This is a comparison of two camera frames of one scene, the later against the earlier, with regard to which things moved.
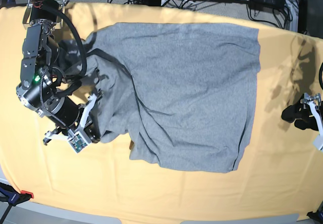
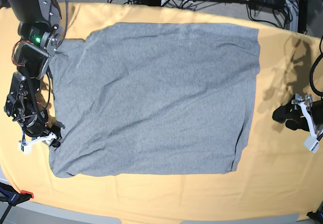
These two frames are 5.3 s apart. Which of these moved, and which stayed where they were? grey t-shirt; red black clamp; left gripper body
Moved: left gripper body; grey t-shirt
Stayed: red black clamp
